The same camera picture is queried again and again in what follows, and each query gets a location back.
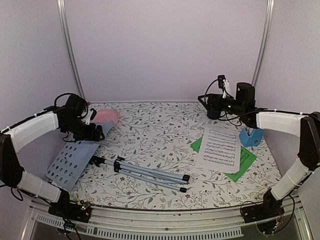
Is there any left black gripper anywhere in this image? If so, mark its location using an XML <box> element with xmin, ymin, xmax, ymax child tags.
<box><xmin>63</xmin><ymin>117</ymin><xmax>105</xmax><ymax>141</ymax></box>

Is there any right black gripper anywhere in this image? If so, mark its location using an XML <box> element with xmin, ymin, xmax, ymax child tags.
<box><xmin>198</xmin><ymin>93</ymin><xmax>245</xmax><ymax>116</ymax></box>

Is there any light blue music stand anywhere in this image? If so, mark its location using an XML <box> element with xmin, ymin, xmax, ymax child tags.
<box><xmin>44</xmin><ymin>120</ymin><xmax>191</xmax><ymax>193</ymax></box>

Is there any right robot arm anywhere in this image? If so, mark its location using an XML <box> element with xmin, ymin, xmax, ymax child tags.
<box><xmin>197</xmin><ymin>79</ymin><xmax>320</xmax><ymax>218</ymax></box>

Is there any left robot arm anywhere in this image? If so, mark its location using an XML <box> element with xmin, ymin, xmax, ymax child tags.
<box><xmin>0</xmin><ymin>92</ymin><xmax>105</xmax><ymax>217</ymax></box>

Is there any dark blue mug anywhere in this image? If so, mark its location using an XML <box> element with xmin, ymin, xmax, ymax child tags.
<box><xmin>206</xmin><ymin>110</ymin><xmax>221</xmax><ymax>120</ymax></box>

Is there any pink plate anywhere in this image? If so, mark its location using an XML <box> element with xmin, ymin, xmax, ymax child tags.
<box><xmin>92</xmin><ymin>109</ymin><xmax>119</xmax><ymax>128</ymax></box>

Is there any white sheet music page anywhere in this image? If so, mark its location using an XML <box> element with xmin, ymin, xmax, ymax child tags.
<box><xmin>196</xmin><ymin>125</ymin><xmax>241</xmax><ymax>174</ymax></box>

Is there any blue metronome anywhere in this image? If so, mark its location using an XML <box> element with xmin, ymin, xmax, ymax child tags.
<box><xmin>239</xmin><ymin>127</ymin><xmax>264</xmax><ymax>148</ymax></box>

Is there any green paper sheet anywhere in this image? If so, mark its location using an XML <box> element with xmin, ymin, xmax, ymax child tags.
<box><xmin>190</xmin><ymin>136</ymin><xmax>258</xmax><ymax>183</ymax></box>

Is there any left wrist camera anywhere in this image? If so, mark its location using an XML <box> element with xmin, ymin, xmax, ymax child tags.
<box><xmin>82</xmin><ymin>108</ymin><xmax>97</xmax><ymax>125</ymax></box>

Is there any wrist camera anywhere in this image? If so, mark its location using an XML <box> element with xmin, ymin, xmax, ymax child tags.
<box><xmin>82</xmin><ymin>108</ymin><xmax>97</xmax><ymax>125</ymax></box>
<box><xmin>217</xmin><ymin>74</ymin><xmax>232</xmax><ymax>98</ymax></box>

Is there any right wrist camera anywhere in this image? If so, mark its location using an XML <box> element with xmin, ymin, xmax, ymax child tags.
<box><xmin>217</xmin><ymin>74</ymin><xmax>232</xmax><ymax>98</ymax></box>

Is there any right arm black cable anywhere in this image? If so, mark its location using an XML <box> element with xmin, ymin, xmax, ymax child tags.
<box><xmin>203</xmin><ymin>79</ymin><xmax>253</xmax><ymax>122</ymax></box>

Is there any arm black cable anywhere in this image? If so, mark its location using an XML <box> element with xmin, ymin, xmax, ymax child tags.
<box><xmin>53</xmin><ymin>92</ymin><xmax>76</xmax><ymax>107</ymax></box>
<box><xmin>203</xmin><ymin>79</ymin><xmax>253</xmax><ymax>122</ymax></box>

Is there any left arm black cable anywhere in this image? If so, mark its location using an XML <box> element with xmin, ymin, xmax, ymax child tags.
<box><xmin>53</xmin><ymin>92</ymin><xmax>76</xmax><ymax>107</ymax></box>

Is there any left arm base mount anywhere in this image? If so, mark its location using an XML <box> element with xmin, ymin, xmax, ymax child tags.
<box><xmin>48</xmin><ymin>200</ymin><xmax>92</xmax><ymax>223</ymax></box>

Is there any right aluminium frame post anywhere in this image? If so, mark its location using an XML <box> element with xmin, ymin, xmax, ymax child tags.
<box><xmin>251</xmin><ymin>0</ymin><xmax>275</xmax><ymax>88</ymax></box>

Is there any aluminium frame post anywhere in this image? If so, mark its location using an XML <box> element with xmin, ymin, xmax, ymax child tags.
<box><xmin>251</xmin><ymin>0</ymin><xmax>275</xmax><ymax>88</ymax></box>
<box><xmin>56</xmin><ymin>0</ymin><xmax>86</xmax><ymax>99</ymax></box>

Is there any front aluminium rail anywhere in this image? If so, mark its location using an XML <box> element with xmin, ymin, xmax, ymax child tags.
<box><xmin>21</xmin><ymin>196</ymin><xmax>315</xmax><ymax>240</ymax></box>

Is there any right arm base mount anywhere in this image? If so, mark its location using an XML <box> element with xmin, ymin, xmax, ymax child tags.
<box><xmin>240</xmin><ymin>199</ymin><xmax>285</xmax><ymax>235</ymax></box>

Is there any left aluminium frame post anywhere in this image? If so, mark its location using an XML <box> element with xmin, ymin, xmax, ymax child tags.
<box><xmin>56</xmin><ymin>0</ymin><xmax>86</xmax><ymax>99</ymax></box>

